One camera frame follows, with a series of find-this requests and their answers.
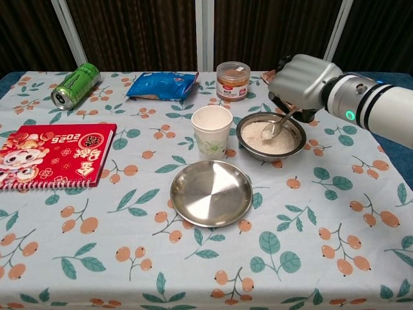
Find metal spoon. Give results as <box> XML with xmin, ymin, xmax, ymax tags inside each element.
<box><xmin>261</xmin><ymin>108</ymin><xmax>299</xmax><ymax>140</ymax></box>

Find green drink can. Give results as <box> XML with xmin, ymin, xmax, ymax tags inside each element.
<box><xmin>50</xmin><ymin>62</ymin><xmax>101</xmax><ymax>111</ymax></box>

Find red spiral calendar notebook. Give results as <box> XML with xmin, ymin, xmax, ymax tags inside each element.
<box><xmin>0</xmin><ymin>123</ymin><xmax>117</xmax><ymax>192</ymax></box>

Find metal bowl with grains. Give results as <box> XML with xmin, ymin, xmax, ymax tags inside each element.
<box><xmin>236</xmin><ymin>112</ymin><xmax>307</xmax><ymax>163</ymax></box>

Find blue snack bag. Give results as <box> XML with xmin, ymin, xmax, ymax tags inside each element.
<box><xmin>125</xmin><ymin>71</ymin><xmax>200</xmax><ymax>102</ymax></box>

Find steel plate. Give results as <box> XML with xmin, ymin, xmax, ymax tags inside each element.
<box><xmin>170</xmin><ymin>160</ymin><xmax>254</xmax><ymax>228</ymax></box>

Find floral patterned tablecloth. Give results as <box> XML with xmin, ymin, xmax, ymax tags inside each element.
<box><xmin>0</xmin><ymin>70</ymin><xmax>413</xmax><ymax>310</ymax></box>

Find clear jar with brown contents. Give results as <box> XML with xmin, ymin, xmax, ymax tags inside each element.
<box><xmin>216</xmin><ymin>61</ymin><xmax>252</xmax><ymax>103</ymax></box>

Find orange clear snack bag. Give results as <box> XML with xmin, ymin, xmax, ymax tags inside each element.
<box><xmin>260</xmin><ymin>69</ymin><xmax>278</xmax><ymax>85</ymax></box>

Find white paper cup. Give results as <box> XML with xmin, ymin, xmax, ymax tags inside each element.
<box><xmin>190</xmin><ymin>106</ymin><xmax>234</xmax><ymax>161</ymax></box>

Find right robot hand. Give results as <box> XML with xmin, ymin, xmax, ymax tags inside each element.
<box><xmin>267</xmin><ymin>54</ymin><xmax>343</xmax><ymax>123</ymax></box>

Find dark folding screen panels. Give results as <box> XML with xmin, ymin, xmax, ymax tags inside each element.
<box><xmin>0</xmin><ymin>0</ymin><xmax>413</xmax><ymax>78</ymax></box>

